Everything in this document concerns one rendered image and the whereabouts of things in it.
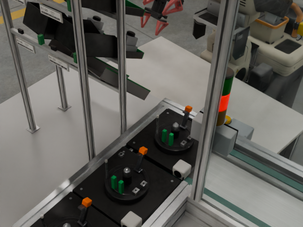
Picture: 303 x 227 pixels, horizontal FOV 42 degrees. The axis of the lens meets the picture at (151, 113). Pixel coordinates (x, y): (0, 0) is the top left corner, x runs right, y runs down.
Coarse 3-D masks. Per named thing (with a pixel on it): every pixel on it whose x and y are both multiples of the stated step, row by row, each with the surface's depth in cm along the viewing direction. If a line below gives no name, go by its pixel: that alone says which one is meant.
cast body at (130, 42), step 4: (128, 32) 134; (132, 32) 135; (128, 36) 132; (132, 36) 134; (128, 40) 133; (132, 40) 134; (136, 40) 135; (128, 44) 134; (132, 44) 135; (128, 48) 135; (132, 48) 136; (136, 48) 137
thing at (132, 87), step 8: (88, 64) 139; (96, 64) 142; (104, 64) 145; (96, 72) 138; (104, 72) 128; (112, 72) 131; (104, 80) 130; (112, 80) 133; (128, 80) 139; (128, 88) 141; (136, 88) 144; (144, 88) 148; (136, 96) 147; (144, 96) 151
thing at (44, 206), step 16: (160, 112) 151; (112, 144) 138; (96, 160) 132; (80, 176) 128; (64, 192) 122; (176, 192) 123; (48, 208) 117; (160, 208) 119; (176, 208) 119; (16, 224) 113; (144, 224) 114; (160, 224) 114; (176, 224) 126
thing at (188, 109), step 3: (186, 108) 137; (189, 108) 136; (192, 108) 137; (183, 111) 136; (186, 111) 136; (189, 111) 136; (186, 114) 138; (186, 117) 138; (183, 120) 139; (186, 120) 138; (183, 123) 139; (183, 126) 140
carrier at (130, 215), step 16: (112, 160) 131; (128, 160) 131; (144, 160) 131; (96, 176) 126; (112, 176) 117; (128, 176) 119; (144, 176) 124; (160, 176) 127; (80, 192) 121; (96, 192) 121; (112, 192) 119; (128, 192) 119; (144, 192) 119; (160, 192) 122; (96, 208) 117; (112, 208) 117; (128, 208) 117; (144, 208) 117; (128, 224) 111
